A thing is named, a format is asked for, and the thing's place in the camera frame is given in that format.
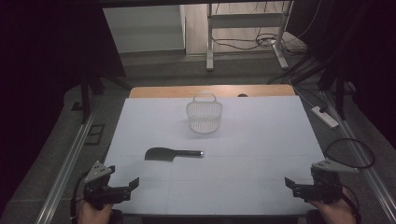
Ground white plastic mesh basket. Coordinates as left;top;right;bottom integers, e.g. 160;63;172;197
186;91;224;134

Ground person's left hand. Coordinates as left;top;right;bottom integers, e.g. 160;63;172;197
77;200;114;224

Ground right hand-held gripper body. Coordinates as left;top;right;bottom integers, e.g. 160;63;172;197
292;159;359;204

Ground person's right hand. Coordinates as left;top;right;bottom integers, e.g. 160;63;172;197
309;186;358;224

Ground metal floor rail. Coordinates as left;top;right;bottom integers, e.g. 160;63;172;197
35;110;98;224
321;91;396;223

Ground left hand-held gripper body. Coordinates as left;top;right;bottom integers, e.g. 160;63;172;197
83;161;132;210

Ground dark curtain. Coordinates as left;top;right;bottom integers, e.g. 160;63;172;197
286;0;396;148

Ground wooden table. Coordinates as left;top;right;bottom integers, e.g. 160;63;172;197
129;84;296;99

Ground black floor cables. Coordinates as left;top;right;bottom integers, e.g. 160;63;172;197
266;54;314;86

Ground right hand-held gripper cable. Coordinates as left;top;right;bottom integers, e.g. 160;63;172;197
340;184;362;223

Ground black floor frame plate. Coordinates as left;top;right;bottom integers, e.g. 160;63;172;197
84;123;106;147

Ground power strip cable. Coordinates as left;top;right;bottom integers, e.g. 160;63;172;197
289;78;328;114

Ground white table cover sheet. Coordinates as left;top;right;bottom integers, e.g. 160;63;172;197
104;95;326;217

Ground white metal desk frame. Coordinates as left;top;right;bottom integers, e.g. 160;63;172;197
205;0;294;72

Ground white power strip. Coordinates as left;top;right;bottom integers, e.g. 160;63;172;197
311;105;340;130

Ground tangled black cables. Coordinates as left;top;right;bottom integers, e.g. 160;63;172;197
211;31;302;52

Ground black comb with handle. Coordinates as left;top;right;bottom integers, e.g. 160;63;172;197
144;147;205;162

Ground left hand-held gripper cable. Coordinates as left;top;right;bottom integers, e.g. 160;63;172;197
70;172;92;220

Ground hand-held gripper cable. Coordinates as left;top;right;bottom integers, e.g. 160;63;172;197
340;184;362;223
70;172;92;220

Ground black metal stand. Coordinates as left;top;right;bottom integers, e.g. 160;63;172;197
292;55;358;121
70;66;134;125

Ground black looped floor cable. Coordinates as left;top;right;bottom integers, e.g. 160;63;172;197
324;137;376;170

